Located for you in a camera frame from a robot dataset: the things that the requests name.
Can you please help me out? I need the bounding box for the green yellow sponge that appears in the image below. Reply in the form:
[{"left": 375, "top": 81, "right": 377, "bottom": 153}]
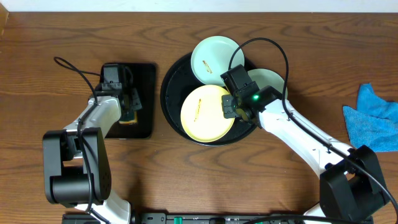
[{"left": 119, "top": 111, "right": 137, "bottom": 125}]

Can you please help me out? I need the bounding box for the yellow plate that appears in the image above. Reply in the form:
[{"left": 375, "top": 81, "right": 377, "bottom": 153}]
[{"left": 180, "top": 85, "right": 234, "bottom": 143}]

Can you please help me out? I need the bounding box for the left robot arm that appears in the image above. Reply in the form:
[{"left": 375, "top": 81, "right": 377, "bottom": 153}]
[{"left": 42, "top": 86, "right": 138, "bottom": 223}]

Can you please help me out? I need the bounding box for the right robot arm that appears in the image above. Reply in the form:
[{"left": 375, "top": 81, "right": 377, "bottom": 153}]
[{"left": 222, "top": 82, "right": 397, "bottom": 223}]

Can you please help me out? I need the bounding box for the black rectangular tray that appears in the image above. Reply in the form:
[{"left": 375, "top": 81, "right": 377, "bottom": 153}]
[{"left": 96, "top": 63, "right": 156, "bottom": 139}]

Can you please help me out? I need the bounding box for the light blue plate right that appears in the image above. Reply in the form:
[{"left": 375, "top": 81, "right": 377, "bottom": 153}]
[{"left": 248, "top": 68, "right": 284, "bottom": 101}]

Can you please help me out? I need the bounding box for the light blue plate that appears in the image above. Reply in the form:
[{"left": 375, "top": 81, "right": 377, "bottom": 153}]
[
  {"left": 190, "top": 36, "right": 239, "bottom": 86},
  {"left": 248, "top": 68, "right": 284, "bottom": 101}
]

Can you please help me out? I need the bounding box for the light blue plate top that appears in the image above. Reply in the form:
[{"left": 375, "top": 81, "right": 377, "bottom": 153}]
[{"left": 190, "top": 36, "right": 239, "bottom": 86}]

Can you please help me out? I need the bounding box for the blue cloth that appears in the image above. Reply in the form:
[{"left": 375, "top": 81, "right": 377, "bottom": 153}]
[{"left": 343, "top": 83, "right": 397, "bottom": 152}]

